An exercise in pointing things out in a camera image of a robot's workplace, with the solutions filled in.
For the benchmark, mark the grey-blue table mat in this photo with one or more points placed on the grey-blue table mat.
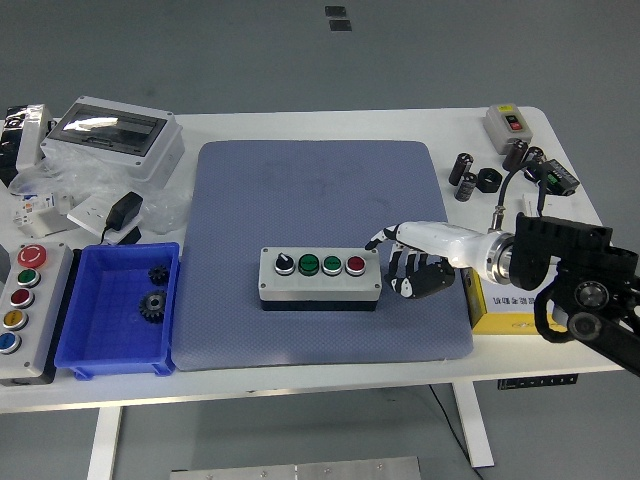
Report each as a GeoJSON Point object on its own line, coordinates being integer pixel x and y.
{"type": "Point", "coordinates": [310, 200]}

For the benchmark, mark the black power adapter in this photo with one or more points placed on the black power adapter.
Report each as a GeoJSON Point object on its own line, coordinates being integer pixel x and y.
{"type": "Point", "coordinates": [125, 210]}

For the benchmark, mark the clear plastic bag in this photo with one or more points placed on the clear plastic bag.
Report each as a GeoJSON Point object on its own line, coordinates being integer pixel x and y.
{"type": "Point", "coordinates": [165, 210]}

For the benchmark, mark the white upright box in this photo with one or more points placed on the white upright box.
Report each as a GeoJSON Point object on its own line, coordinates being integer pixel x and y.
{"type": "Point", "coordinates": [31, 140]}

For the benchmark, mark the black module green terminal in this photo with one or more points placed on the black module green terminal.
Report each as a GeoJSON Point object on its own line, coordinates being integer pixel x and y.
{"type": "Point", "coordinates": [562, 177]}

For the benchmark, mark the white wall switch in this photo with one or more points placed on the white wall switch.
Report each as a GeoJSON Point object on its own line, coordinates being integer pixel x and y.
{"type": "Point", "coordinates": [562, 207]}

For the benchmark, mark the small black bevel gear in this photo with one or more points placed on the small black bevel gear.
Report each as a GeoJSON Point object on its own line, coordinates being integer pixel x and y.
{"type": "Point", "coordinates": [158, 274]}

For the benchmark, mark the black table height controller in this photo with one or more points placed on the black table height controller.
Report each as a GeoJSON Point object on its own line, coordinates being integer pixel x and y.
{"type": "Point", "coordinates": [537, 381]}

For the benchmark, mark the grey five-button control box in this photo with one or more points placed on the grey five-button control box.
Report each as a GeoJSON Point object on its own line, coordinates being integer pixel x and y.
{"type": "Point", "coordinates": [47, 320]}

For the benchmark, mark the black silver foil bag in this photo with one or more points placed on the black silver foil bag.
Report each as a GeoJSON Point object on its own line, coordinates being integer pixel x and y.
{"type": "Point", "coordinates": [10, 145]}

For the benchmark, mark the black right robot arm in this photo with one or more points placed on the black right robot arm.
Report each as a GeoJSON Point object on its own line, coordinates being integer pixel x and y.
{"type": "Point", "coordinates": [550, 250]}

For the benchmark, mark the white table leg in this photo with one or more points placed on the white table leg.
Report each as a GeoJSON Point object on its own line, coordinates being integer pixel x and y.
{"type": "Point", "coordinates": [472, 430]}
{"type": "Point", "coordinates": [104, 440]}

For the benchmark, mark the black striped cylindrical capacitor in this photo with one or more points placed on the black striped cylindrical capacitor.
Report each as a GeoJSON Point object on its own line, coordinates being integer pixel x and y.
{"type": "Point", "coordinates": [536, 154]}
{"type": "Point", "coordinates": [466, 187]}

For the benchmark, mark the brown cylindrical capacitor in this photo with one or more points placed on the brown cylindrical capacitor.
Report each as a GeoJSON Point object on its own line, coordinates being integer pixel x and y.
{"type": "Point", "coordinates": [460, 170]}
{"type": "Point", "coordinates": [514, 152]}

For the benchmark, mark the white wall socket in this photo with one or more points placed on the white wall socket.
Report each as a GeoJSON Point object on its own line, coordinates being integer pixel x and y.
{"type": "Point", "coordinates": [87, 212]}

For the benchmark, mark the dark floor plate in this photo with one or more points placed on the dark floor plate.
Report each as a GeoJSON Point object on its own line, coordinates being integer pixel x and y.
{"type": "Point", "coordinates": [335, 11]}
{"type": "Point", "coordinates": [340, 25]}

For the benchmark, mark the blue plastic bin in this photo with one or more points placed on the blue plastic bin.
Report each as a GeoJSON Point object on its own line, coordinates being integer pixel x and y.
{"type": "Point", "coordinates": [115, 340]}

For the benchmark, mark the silver metal plate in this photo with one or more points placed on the silver metal plate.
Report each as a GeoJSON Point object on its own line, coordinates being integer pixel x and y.
{"type": "Point", "coordinates": [300, 470]}

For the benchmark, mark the large black bevel gear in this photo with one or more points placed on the large black bevel gear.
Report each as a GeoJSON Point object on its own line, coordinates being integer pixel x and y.
{"type": "Point", "coordinates": [153, 306]}

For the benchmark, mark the yellow white cardboard box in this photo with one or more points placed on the yellow white cardboard box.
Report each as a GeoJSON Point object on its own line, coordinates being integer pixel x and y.
{"type": "Point", "coordinates": [480, 320]}

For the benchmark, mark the black hex nut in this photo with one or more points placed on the black hex nut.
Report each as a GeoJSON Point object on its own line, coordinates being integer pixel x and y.
{"type": "Point", "coordinates": [489, 180]}

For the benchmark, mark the white circuit breaker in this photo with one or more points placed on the white circuit breaker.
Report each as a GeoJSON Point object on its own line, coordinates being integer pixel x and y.
{"type": "Point", "coordinates": [37, 220]}

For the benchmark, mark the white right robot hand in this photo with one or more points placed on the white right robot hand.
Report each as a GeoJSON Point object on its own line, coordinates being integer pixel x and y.
{"type": "Point", "coordinates": [440, 242]}

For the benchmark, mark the grey distribution box clear lid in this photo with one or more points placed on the grey distribution box clear lid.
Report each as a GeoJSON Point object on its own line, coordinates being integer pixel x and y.
{"type": "Point", "coordinates": [150, 160]}

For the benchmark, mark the grey four-button control box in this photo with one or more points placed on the grey four-button control box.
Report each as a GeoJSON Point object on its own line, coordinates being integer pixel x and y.
{"type": "Point", "coordinates": [320, 286]}

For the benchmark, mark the grey two-button switch box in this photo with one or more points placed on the grey two-button switch box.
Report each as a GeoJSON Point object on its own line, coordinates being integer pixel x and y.
{"type": "Point", "coordinates": [500, 127]}

